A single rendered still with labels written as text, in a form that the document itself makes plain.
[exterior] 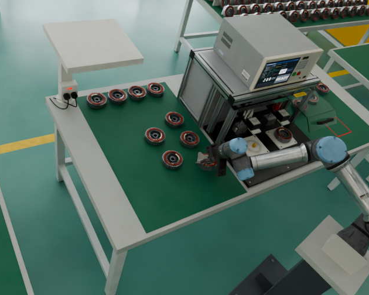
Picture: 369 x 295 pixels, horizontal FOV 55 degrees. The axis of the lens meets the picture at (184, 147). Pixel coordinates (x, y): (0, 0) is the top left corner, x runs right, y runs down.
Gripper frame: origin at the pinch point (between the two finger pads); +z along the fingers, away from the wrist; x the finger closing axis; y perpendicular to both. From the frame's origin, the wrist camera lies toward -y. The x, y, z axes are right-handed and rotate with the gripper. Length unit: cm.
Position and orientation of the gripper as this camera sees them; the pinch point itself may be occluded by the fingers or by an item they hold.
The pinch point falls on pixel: (207, 161)
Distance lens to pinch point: 191.8
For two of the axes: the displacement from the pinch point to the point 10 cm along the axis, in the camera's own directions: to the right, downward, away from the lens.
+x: -8.9, 1.6, -4.3
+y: -2.3, -9.7, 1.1
